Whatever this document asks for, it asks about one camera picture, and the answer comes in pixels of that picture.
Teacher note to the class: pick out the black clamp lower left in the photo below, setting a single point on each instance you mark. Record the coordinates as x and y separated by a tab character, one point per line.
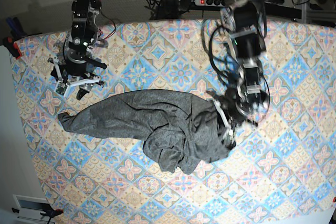
50	213

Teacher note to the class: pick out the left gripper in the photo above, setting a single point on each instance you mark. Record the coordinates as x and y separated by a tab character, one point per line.
233	113

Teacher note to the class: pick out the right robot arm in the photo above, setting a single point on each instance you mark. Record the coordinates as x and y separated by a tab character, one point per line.
84	32

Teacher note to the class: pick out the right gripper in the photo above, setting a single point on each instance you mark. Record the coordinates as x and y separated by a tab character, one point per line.
72	70

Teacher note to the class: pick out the blue handled clamp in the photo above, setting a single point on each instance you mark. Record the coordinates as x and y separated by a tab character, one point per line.
16	28

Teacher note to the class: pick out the patterned tablecloth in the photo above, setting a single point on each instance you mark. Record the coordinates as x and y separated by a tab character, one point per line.
285	168

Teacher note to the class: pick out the white floor vent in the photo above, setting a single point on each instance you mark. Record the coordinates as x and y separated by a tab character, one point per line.
31	208

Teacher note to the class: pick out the red black clamp upper left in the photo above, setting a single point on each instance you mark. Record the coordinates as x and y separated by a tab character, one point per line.
12	47

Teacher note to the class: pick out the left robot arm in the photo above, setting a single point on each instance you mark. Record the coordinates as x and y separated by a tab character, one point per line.
244	26

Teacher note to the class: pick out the grey t-shirt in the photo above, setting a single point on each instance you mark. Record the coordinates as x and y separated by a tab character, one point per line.
177	129

